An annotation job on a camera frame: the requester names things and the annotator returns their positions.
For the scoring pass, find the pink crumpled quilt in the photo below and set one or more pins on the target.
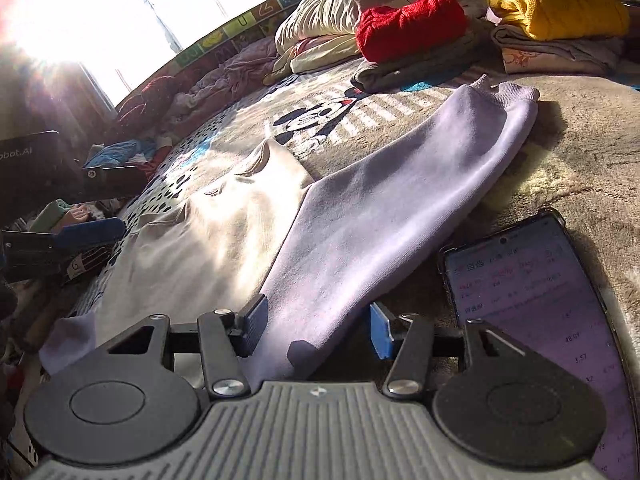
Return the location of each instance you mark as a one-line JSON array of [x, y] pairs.
[[240, 67]]

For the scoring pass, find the white printed folded garment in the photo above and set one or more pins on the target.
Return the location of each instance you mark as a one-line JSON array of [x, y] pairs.
[[530, 62]]

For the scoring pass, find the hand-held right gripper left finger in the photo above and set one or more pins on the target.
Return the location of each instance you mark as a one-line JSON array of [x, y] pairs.
[[256, 325]]

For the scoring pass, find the smartphone in clear case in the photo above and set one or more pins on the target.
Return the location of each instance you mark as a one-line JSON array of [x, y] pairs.
[[540, 300]]

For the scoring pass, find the cartoon mouse printed blanket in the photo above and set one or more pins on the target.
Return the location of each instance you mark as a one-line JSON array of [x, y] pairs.
[[575, 120]]

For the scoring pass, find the maroon dotted blanket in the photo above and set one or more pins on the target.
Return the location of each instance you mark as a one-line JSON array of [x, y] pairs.
[[155, 95]]

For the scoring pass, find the black striped folded garment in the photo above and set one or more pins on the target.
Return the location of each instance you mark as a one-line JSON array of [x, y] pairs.
[[92, 265]]

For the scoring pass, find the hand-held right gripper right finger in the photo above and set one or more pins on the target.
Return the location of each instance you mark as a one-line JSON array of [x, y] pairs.
[[384, 330]]

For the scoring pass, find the red knit sweater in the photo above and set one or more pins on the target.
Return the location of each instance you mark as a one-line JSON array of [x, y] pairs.
[[410, 25]]

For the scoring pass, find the cream and lavender sweatshirt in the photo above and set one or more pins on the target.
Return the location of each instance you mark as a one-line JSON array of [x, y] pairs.
[[375, 200]]

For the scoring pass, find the colourful alphabet foam board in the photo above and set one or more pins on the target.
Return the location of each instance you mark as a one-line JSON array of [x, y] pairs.
[[225, 32]]

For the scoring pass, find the pink folded garment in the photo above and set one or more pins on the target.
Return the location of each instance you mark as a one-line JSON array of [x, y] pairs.
[[82, 215]]

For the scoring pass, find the dark grey folded garment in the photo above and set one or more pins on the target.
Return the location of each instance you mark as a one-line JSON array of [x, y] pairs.
[[400, 75]]

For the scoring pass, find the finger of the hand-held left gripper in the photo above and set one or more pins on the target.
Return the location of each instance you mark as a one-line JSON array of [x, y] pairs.
[[110, 180], [90, 232]]

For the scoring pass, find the teal folded garment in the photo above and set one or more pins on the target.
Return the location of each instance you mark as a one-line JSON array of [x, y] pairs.
[[50, 215]]

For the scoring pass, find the yellow folded garment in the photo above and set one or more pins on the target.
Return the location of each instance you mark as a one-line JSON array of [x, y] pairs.
[[560, 15]]

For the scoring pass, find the light grey folded garment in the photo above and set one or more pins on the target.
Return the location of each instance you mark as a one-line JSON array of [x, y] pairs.
[[550, 47]]

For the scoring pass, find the cream quilt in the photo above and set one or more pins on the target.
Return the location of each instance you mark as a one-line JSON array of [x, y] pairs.
[[320, 15]]

